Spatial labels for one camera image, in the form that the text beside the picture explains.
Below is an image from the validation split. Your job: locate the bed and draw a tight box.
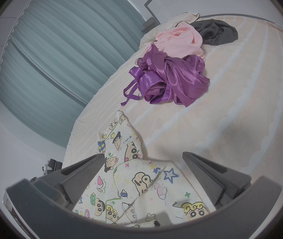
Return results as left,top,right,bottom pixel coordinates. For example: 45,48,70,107
62,0,283,227

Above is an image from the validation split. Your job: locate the white printed pyjama top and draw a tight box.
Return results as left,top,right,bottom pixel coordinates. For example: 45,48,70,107
73,110,218,227

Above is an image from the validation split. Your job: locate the pale pink pillow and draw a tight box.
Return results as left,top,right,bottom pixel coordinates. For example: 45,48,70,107
139,12,200,50

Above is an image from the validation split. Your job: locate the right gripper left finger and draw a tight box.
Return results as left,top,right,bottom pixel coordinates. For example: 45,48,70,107
33,153,105,206

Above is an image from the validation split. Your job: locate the purple satin garment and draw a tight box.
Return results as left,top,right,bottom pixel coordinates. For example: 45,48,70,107
120,42,210,108

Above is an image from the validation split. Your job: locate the pink garment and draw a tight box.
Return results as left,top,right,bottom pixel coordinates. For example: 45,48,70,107
141,21,205,59

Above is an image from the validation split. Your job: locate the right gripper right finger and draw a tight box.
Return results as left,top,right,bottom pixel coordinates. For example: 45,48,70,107
182,151,252,206

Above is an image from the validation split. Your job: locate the black garment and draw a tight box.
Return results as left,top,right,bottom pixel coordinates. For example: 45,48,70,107
190,19,239,47

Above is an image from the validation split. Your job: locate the grey bedside table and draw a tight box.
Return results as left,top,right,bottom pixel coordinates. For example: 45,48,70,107
143,18,157,30

